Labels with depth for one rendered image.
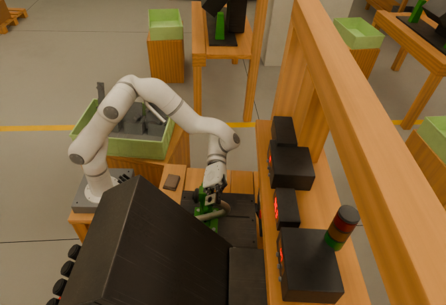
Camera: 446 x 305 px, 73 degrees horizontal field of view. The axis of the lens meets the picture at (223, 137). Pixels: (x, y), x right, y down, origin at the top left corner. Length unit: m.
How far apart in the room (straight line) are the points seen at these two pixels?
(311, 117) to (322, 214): 0.30
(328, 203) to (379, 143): 0.43
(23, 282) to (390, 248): 2.58
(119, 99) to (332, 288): 0.93
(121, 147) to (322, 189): 1.43
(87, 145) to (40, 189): 1.85
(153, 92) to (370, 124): 0.78
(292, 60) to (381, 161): 0.84
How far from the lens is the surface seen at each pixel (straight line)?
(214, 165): 1.25
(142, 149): 2.08
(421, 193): 0.58
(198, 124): 1.22
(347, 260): 0.94
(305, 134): 1.02
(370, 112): 0.71
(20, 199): 3.30
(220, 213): 1.34
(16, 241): 3.04
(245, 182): 1.86
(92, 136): 1.45
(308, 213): 0.98
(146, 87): 1.18
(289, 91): 1.43
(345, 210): 0.77
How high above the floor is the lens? 2.32
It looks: 43 degrees down
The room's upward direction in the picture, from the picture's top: 4 degrees clockwise
